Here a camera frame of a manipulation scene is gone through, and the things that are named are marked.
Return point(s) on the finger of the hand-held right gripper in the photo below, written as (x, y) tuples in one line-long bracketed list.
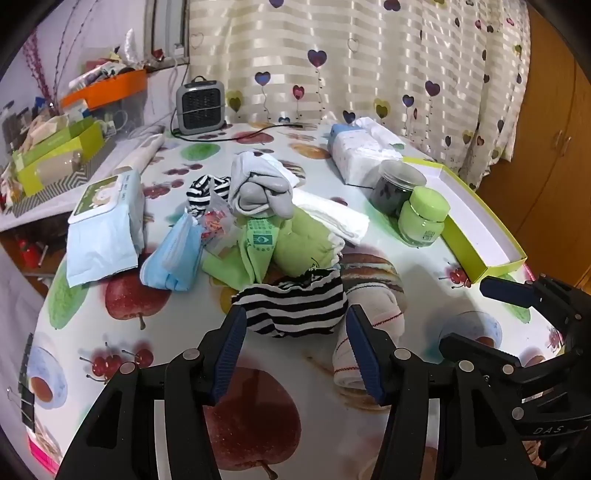
[(505, 290), (480, 353)]

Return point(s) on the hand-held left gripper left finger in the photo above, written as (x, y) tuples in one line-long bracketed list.
[(228, 350)]

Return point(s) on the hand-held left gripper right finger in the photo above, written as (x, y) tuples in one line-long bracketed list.
[(364, 355)]

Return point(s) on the cream sock with red stitching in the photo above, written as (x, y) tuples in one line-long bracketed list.
[(369, 314)]

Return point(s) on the black white striped sock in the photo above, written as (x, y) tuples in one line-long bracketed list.
[(205, 189), (295, 304)]

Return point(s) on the green sock with label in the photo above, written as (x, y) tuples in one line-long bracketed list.
[(254, 249)]

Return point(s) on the light blue sock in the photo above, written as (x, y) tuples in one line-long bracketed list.
[(173, 258)]

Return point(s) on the clear plastic bag red print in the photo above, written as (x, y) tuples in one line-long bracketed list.
[(214, 226)]

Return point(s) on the green sock bundle white toes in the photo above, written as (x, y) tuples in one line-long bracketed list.
[(309, 240)]

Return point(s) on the grey and white sock bundle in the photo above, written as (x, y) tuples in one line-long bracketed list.
[(261, 184)]

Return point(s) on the green lidded jar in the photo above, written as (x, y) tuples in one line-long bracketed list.
[(422, 217)]

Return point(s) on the fruit print tablecloth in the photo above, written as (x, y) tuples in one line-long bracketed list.
[(92, 332)]

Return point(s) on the clear jar with dark contents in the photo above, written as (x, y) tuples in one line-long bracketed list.
[(395, 189)]

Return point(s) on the wooden wardrobe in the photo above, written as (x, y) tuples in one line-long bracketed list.
[(554, 138)]

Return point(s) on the light blue wet wipes pack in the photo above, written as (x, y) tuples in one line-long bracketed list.
[(104, 221)]

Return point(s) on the white tissue pack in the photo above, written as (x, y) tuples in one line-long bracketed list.
[(360, 152)]

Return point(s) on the black binder clip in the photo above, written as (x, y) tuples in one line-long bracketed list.
[(27, 360), (27, 410)]

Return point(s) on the white paper roll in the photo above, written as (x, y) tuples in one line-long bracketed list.
[(141, 154)]

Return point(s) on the red object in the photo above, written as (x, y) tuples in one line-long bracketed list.
[(30, 251)]

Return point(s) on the grey chevron pattern box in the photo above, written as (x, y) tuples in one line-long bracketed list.
[(69, 187)]

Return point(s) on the grey space heater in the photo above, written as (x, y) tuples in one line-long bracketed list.
[(201, 104)]

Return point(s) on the cream striped heart curtain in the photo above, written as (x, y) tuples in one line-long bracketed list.
[(369, 69)]

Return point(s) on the orange storage bin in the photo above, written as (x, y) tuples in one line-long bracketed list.
[(115, 85)]

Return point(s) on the white crumpled bag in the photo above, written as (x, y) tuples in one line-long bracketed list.
[(130, 46)]

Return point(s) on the purple decorative branches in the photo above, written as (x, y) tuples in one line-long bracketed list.
[(37, 60)]

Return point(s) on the window frame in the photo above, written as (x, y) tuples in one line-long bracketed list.
[(166, 27)]

